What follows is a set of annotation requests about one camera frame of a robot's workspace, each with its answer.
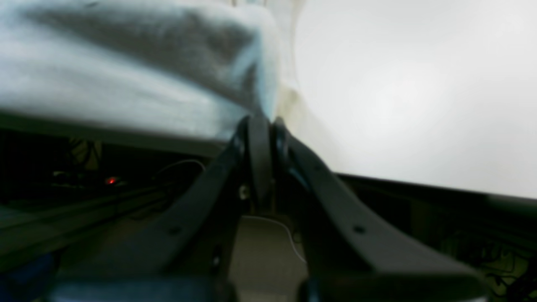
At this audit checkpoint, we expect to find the black power strip red light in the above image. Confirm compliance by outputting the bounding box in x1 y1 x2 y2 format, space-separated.
50 170 123 189

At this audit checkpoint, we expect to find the beige t-shirt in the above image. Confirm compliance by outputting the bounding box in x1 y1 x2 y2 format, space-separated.
1 0 304 148

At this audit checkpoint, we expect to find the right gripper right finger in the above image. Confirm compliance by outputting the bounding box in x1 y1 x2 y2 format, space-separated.
272 118 489 302

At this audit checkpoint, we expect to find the white thin floor cable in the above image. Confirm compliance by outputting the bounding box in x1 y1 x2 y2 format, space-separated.
241 215 307 264

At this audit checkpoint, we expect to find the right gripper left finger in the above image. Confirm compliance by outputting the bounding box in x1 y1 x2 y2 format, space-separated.
55 116 271 290

